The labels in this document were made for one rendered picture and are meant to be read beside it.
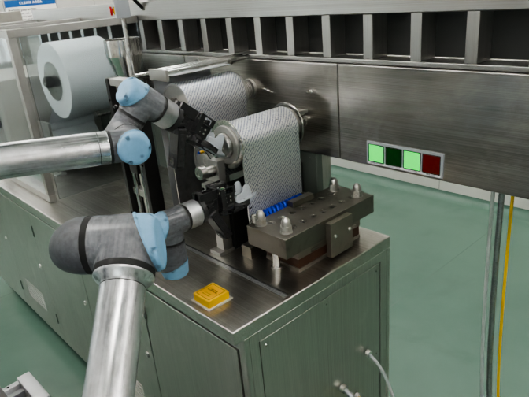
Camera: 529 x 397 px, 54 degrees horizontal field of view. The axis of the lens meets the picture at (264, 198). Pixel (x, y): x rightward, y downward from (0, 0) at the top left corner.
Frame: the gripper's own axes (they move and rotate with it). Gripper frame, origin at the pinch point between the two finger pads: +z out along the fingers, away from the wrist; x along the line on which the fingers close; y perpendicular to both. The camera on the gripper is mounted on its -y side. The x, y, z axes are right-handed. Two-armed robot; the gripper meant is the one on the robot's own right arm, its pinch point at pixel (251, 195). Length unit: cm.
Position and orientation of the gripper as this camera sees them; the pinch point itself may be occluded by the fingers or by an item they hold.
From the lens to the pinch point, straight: 156.7
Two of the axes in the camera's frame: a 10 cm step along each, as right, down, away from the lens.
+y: -0.9, -9.2, -3.8
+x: -6.8, -2.2, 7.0
